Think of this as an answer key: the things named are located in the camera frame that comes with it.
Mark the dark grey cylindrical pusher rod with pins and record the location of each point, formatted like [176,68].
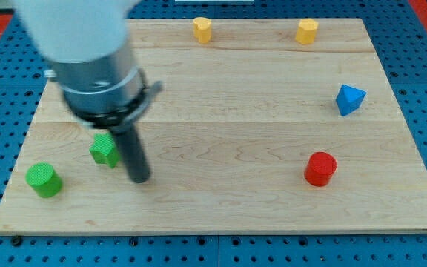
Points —
[132,152]

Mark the green star block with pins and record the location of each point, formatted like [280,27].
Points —
[104,150]

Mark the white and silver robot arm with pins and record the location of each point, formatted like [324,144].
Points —
[86,44]

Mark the green cylinder block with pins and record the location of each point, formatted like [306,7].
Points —
[44,180]

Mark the light wooden board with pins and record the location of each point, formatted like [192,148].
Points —
[228,140]

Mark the yellow heart block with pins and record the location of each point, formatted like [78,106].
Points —
[202,29]

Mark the red cylinder block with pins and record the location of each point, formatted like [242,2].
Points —
[320,168]

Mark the yellow hexagon block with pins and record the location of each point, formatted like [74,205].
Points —
[306,31]

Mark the blue triangular block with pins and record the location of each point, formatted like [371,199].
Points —
[349,99]

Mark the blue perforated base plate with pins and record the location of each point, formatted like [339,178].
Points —
[398,31]

